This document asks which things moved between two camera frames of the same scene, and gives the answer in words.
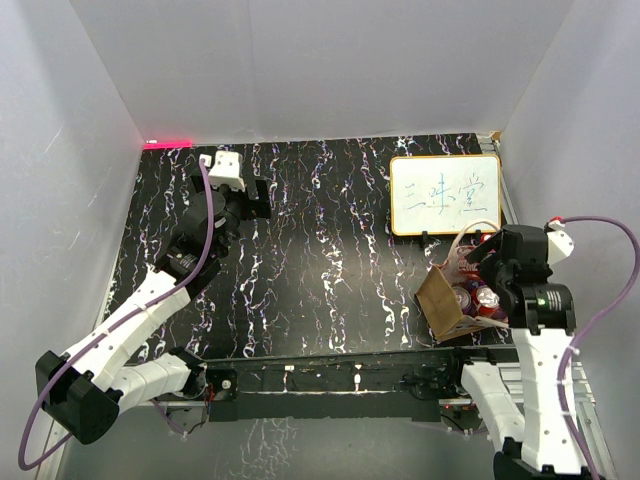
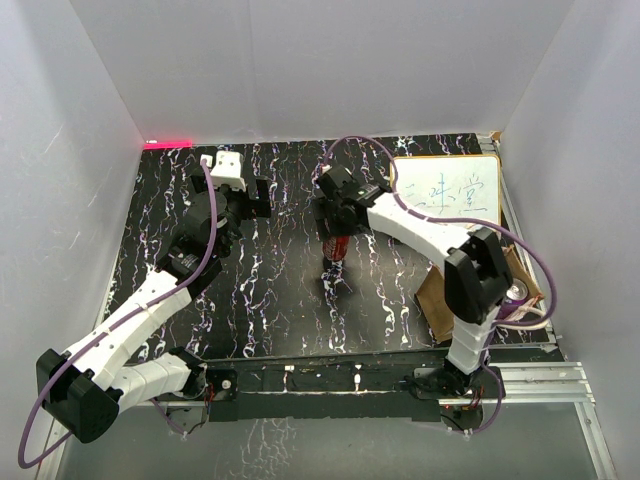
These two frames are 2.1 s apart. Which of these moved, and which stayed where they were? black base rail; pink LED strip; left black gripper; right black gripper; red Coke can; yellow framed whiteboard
Moved: red Coke can; right black gripper
Stayed: pink LED strip; yellow framed whiteboard; left black gripper; black base rail
